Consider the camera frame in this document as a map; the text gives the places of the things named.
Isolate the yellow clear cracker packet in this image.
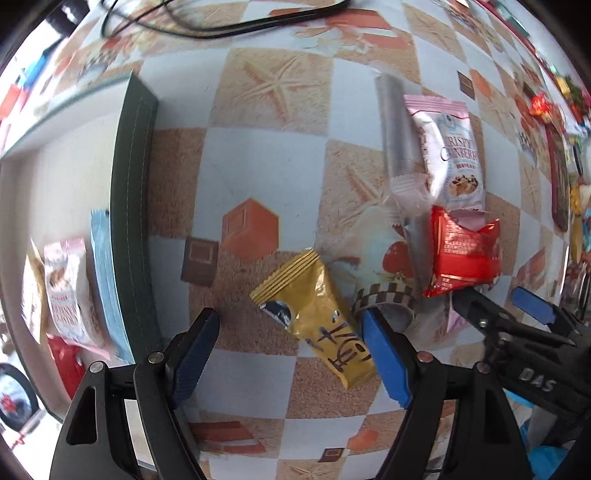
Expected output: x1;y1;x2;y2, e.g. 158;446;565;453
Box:
21;239;49;344

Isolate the silver clear snack stick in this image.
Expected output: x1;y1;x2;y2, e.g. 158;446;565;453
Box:
376;73;433;293

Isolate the pink crispy cranberry packet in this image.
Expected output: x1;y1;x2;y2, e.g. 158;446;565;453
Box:
405;95;485;212

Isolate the white pink cookie packet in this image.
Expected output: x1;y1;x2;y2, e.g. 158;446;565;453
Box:
43;237;110;360

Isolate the red crinkled snack bag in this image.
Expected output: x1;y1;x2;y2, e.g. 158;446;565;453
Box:
529;92;553;124

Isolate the black charger cable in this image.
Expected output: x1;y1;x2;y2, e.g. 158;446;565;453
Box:
100;0;352;41

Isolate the white shallow cardboard box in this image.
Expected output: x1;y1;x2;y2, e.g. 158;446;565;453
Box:
1;74;162;421

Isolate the mauve pink snack bar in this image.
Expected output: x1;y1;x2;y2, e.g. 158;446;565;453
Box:
445;294;467;334

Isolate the light blue snack bar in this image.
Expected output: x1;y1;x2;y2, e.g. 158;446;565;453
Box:
90;210;135;364

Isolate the long red snack bar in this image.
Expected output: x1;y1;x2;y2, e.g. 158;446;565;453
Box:
47;336;86;399

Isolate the small red snack packet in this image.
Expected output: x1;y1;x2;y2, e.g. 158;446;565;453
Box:
423;206;502;297

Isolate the gold snack bar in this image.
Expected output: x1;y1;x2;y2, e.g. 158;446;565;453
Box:
249;248;377;390

